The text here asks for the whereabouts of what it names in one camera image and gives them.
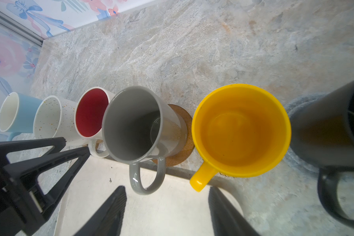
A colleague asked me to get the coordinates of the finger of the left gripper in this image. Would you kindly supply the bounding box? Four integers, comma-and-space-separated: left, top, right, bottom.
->
4, 147, 90, 220
0, 137, 66, 165

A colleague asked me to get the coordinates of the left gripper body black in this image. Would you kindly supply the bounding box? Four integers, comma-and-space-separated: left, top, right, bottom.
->
0, 173, 46, 236

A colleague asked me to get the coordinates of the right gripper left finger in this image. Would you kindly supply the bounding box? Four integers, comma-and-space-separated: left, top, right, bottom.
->
75, 185, 127, 236

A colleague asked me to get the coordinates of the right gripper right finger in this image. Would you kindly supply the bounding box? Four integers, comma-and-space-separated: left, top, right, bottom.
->
208, 187, 259, 236

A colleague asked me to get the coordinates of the light blue mug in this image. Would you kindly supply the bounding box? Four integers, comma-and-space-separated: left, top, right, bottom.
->
0, 92, 42, 141

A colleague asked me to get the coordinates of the plain round wooden coaster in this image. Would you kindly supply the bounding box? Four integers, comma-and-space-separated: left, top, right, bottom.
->
146, 104, 195, 168

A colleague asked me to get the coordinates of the red interior white mug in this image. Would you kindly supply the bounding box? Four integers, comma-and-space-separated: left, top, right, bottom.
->
74, 87, 115, 158

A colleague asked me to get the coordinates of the yellow mug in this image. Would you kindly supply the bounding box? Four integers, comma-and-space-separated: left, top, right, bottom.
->
190, 84, 292, 192

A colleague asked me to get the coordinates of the grey mug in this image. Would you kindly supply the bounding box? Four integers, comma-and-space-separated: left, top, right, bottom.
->
102, 86, 186, 195

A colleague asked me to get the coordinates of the black mug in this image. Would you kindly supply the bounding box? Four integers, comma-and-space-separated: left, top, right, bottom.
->
290, 81, 354, 229

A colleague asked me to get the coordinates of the light blue woven coaster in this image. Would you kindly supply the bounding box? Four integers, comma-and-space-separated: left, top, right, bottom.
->
283, 93, 327, 178

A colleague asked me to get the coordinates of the beige serving tray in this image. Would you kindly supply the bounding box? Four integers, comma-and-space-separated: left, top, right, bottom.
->
53, 154, 245, 236

